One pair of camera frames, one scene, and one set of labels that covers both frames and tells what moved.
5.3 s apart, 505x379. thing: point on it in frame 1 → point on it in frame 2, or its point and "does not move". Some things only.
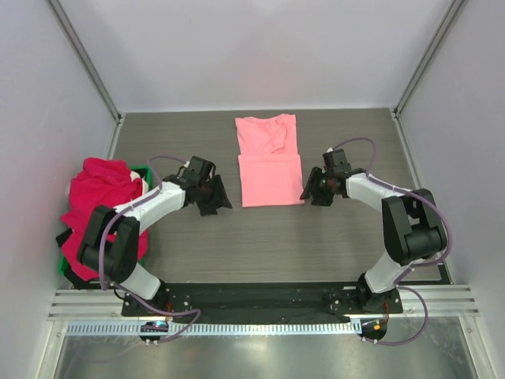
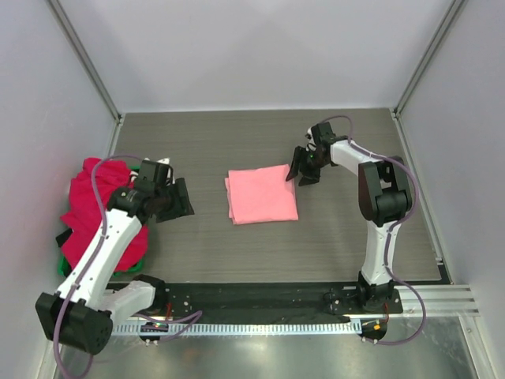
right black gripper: x=312 y=187 → x=295 y=163
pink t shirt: x=269 y=166 → x=261 y=195
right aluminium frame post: x=398 y=109 does not move
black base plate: x=259 y=300 does not move
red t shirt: x=101 y=182 does not move
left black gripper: x=219 y=198 → x=181 y=206
